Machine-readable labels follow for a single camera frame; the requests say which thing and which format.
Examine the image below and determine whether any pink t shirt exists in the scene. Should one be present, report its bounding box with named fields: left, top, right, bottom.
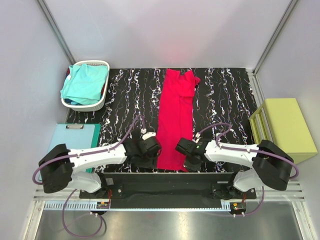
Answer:
left=156, top=69, right=200, bottom=172

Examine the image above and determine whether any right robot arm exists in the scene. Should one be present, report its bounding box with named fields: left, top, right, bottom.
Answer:
left=175, top=138, right=294, bottom=199

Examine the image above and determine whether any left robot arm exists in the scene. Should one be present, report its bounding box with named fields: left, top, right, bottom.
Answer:
left=38, top=132, right=162, bottom=198

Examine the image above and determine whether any green cutting mat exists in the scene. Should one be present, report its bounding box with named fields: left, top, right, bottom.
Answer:
left=84, top=123, right=102, bottom=174

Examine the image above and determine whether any white laundry basket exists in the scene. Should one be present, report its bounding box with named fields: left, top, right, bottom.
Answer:
left=60, top=60, right=110, bottom=112

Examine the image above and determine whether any light blue clipboard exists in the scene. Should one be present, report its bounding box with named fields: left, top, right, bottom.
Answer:
left=49, top=124, right=101, bottom=185

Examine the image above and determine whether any yellow green drawer box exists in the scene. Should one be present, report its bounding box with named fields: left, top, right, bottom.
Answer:
left=249, top=98, right=318, bottom=164

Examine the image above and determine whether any turquoise t shirt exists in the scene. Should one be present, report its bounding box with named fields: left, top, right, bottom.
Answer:
left=60, top=63, right=109, bottom=106

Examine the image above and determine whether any blue t shirt in basket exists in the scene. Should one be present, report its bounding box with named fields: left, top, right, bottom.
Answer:
left=64, top=98, right=82, bottom=106

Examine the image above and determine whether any red t shirt in basket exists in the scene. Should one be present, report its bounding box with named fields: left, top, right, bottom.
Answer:
left=65, top=68, right=71, bottom=80

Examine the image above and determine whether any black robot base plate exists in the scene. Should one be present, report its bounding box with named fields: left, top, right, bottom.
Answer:
left=79, top=173, right=257, bottom=211

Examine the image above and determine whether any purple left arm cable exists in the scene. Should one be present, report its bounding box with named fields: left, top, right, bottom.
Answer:
left=32, top=114, right=148, bottom=238

